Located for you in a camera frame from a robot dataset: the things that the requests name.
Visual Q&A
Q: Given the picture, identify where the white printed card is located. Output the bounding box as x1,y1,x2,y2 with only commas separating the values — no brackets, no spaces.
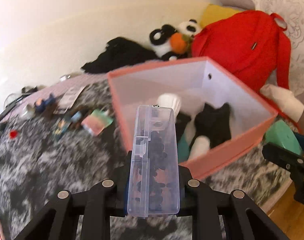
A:
56,86,85,112

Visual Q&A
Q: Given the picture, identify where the green foam block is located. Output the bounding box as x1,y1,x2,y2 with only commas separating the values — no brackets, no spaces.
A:
264,120,302,155

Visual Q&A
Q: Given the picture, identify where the panda plush toy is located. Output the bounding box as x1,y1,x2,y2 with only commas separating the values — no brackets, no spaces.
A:
149,19,201,61

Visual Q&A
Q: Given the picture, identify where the red backpack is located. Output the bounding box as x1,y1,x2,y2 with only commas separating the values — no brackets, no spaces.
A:
191,10,291,93

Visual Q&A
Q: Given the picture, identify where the small red object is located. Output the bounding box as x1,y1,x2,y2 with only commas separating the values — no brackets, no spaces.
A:
9,130,18,139

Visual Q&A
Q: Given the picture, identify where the yellow pillow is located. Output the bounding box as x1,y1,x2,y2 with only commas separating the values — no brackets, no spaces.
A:
200,4,243,28

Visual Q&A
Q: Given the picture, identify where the pink storage box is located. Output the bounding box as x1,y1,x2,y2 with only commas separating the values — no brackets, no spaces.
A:
108,57,277,179

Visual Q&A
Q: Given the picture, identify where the black sock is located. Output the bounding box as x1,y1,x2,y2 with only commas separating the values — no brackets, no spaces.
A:
189,103,231,149

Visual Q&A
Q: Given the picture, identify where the small blue toy figure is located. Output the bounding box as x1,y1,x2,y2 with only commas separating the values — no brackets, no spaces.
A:
34,93,56,114

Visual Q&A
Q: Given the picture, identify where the black clothing pile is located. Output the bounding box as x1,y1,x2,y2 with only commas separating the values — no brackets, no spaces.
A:
81,37,158,74

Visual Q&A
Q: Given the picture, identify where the pink green card packet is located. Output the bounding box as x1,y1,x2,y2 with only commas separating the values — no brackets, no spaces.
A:
81,109,113,137

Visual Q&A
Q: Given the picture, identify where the blue cartoon snack packet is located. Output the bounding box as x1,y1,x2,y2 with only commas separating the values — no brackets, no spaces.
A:
53,111,83,141

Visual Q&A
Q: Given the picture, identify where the clear plastic bead box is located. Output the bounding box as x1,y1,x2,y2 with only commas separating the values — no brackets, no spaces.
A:
127,105,180,218

